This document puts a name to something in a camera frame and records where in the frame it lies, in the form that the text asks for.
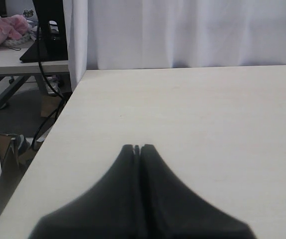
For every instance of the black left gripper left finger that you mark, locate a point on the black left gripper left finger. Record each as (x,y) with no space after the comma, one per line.
(111,209)

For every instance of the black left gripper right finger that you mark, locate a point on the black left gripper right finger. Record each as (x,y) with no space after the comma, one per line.
(174,211)

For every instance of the brown cardboard box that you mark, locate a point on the brown cardboard box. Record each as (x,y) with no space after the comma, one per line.
(24,125)

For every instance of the black monitor stand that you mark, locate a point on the black monitor stand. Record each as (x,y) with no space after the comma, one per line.
(51,43)

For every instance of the white backdrop curtain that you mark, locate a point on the white backdrop curtain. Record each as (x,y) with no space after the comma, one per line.
(150,34)

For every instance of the grey side table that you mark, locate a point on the grey side table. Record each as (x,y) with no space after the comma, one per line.
(11,66)

